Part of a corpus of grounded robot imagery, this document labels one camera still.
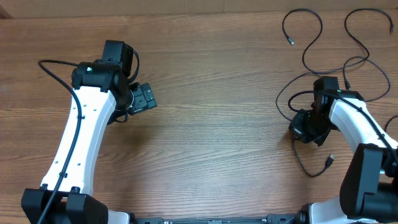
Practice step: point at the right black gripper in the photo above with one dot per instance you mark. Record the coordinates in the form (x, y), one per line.
(301, 127)

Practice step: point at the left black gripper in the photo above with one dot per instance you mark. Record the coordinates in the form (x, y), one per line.
(143, 96)

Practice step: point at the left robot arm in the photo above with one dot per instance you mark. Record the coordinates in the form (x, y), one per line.
(102, 92)

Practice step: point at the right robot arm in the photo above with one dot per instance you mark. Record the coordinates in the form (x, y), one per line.
(368, 193)

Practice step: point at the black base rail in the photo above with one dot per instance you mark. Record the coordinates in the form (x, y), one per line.
(214, 219)

